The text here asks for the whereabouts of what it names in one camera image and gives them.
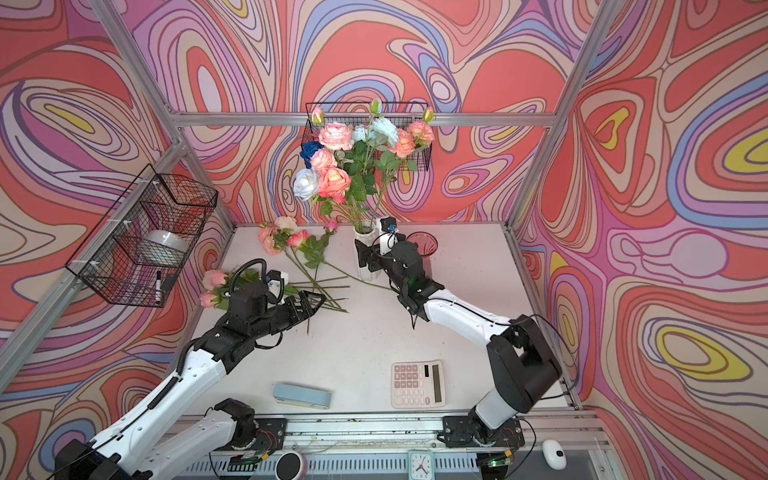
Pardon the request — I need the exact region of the pink peach flower stem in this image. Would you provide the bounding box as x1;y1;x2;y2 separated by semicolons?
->
390;107;436;172

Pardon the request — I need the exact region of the large pink peony stem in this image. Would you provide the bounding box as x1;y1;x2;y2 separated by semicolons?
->
310;107;355;176

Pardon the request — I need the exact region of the pink calculator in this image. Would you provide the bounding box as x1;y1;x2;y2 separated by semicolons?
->
391;360;446;409

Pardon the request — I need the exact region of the light blue flower stem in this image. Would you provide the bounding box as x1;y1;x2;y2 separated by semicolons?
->
350;98;402;223

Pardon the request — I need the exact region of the light blue eraser box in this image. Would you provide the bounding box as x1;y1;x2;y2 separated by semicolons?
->
273;383;332;409

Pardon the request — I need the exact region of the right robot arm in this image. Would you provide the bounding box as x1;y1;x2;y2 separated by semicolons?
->
354;234;562;447

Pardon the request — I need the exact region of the white computer mouse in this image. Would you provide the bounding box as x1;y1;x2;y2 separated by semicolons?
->
542;439;567;471

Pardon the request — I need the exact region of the back black wire basket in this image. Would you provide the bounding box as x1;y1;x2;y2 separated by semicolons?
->
299;100;435;172

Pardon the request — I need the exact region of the round black speaker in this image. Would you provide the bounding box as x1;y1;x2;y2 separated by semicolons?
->
275;451;308;480

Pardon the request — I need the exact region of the pile of artificial flowers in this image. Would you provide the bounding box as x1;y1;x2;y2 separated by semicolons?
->
200;217;375;313

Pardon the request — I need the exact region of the small green clock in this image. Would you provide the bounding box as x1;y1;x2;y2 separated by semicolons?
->
407;450;435;480

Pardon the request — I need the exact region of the blue artificial rose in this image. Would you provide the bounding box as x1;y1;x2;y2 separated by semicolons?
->
299;141;324;169

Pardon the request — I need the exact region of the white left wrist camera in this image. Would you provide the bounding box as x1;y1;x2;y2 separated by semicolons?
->
263;270;289;305

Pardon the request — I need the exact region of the white tape roll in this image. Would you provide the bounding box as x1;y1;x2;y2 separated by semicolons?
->
140;230;189;268

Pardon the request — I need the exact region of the left black wire basket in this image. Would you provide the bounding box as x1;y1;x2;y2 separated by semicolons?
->
66;166;218;308

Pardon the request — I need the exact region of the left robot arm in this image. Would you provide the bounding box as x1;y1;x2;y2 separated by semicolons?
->
51;278;327;479

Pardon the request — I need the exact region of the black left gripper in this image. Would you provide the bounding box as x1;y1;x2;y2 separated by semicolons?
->
247;291;326;343

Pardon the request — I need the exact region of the black wire basket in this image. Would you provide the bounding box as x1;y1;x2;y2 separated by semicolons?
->
66;166;218;308
299;100;435;172

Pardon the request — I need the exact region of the coral pink rose stem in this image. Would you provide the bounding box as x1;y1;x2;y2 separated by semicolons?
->
317;167;361;227

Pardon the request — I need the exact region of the white artificial rose stem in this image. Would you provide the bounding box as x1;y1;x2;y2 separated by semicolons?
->
293;168;319;201

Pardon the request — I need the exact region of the purple glass vase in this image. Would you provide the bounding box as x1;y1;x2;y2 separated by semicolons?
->
406;231;439;277

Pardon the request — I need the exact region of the white ribbed vase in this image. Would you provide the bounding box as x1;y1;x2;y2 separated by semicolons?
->
354;219;382;283

